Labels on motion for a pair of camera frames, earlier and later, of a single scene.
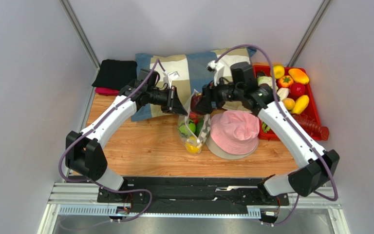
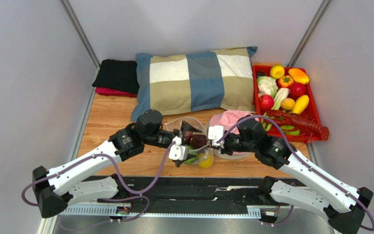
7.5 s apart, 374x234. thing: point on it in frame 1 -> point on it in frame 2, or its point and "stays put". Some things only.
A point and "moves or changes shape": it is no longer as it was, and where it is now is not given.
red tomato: (296, 89) stays put
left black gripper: (173, 104) -> (184, 126)
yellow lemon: (192, 146) -> (206, 160)
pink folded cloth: (106, 91) stays put
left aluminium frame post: (76, 25) stays put
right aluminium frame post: (309, 32) stays put
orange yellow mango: (299, 76) stays put
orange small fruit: (289, 103) stays put
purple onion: (195, 101) -> (187, 135)
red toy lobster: (317, 132) stays put
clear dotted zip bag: (193, 128) moves or changes shape
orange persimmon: (286, 81) stays put
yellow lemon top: (279, 71) stays put
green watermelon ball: (188, 127) moves or changes shape
